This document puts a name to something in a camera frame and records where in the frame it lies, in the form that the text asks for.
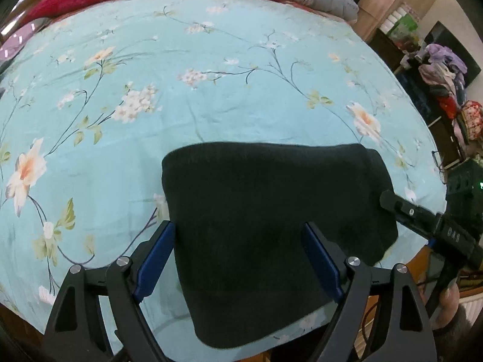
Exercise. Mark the pink striped pillow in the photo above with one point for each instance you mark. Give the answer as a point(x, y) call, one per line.
point(17, 41)

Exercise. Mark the pile of clothes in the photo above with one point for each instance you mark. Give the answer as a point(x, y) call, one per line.
point(444, 72)

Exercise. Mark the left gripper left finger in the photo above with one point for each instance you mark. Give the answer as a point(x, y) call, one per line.
point(76, 330)

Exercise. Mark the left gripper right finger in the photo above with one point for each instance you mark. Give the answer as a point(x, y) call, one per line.
point(380, 315)

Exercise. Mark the black pants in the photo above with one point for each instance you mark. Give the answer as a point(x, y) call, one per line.
point(239, 210)

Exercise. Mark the light blue floral bedsheet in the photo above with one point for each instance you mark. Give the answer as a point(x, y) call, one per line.
point(92, 104)

